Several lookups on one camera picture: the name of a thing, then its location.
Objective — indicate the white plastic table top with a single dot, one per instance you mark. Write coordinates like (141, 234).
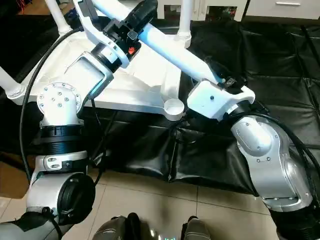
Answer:
(145, 85)

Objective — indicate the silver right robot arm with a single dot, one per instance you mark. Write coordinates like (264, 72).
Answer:
(275, 155)

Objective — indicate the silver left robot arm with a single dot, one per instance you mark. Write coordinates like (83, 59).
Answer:
(65, 110)

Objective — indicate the black work mat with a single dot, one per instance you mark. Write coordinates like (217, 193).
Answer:
(260, 50)

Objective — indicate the white glass door cabinet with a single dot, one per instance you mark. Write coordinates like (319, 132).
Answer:
(220, 7)

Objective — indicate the white drawer unit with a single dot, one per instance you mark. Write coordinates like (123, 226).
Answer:
(285, 7)

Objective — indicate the silver robot right leg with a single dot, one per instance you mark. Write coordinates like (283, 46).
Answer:
(196, 230)

